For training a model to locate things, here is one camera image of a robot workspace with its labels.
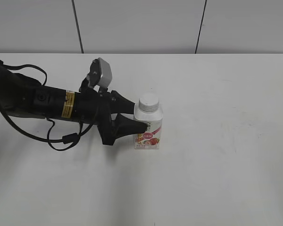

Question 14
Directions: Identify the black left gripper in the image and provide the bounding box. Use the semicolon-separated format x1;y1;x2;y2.
74;78;148;145

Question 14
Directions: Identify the white strawberry drink carton bottle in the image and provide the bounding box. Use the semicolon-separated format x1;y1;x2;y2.
133;104;163;149

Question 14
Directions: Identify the white screw cap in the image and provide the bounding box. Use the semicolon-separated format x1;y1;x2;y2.
138;93;159;113

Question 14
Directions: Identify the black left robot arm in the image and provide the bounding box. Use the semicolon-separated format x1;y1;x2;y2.
0;58;147;147

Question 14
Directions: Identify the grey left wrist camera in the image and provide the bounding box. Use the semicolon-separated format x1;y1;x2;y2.
88;57;112;88

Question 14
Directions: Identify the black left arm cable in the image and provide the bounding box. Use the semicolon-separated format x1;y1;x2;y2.
0;63;95;151

